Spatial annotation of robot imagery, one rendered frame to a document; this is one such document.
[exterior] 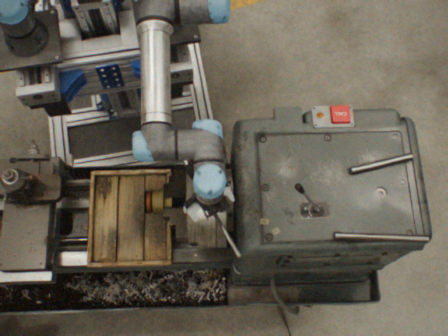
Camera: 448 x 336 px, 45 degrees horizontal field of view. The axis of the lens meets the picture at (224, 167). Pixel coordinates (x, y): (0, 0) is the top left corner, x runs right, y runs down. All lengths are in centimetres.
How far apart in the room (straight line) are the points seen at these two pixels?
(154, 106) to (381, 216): 78
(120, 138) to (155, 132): 158
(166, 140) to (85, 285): 116
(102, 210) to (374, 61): 200
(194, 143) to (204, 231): 48
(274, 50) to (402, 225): 187
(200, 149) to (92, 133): 167
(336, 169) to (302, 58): 170
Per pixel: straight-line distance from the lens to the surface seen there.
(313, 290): 237
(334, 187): 172
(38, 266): 200
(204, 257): 202
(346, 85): 333
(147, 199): 182
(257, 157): 172
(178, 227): 179
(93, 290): 238
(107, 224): 206
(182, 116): 292
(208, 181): 127
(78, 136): 295
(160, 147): 132
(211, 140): 132
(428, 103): 342
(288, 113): 179
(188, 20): 148
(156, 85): 137
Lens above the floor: 286
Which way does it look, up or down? 71 degrees down
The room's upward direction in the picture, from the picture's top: 4 degrees clockwise
